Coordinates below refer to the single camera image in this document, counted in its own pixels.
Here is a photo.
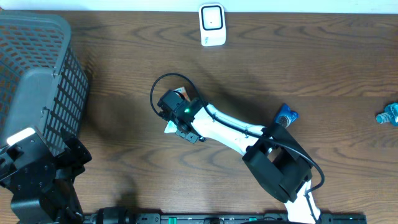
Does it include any mint green wipes pack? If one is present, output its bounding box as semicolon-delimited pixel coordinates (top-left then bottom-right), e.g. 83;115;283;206
164;121;178;134

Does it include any blue Oreo cookie pack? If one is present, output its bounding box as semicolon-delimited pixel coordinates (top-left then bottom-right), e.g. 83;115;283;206
274;104;299;128

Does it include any teal mouthwash bottle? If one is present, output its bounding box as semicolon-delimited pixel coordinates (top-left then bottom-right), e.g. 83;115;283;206
376;103;397;126

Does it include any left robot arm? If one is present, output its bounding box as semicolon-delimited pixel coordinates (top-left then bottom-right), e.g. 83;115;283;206
1;127;134;223

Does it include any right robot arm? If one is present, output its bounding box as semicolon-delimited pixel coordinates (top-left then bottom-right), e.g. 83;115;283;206
157;90;321;223

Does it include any grey plastic shopping basket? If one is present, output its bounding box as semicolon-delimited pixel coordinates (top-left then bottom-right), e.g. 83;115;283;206
1;11;89;155

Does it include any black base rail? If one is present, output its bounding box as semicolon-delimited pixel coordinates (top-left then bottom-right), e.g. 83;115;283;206
83;212;368;224

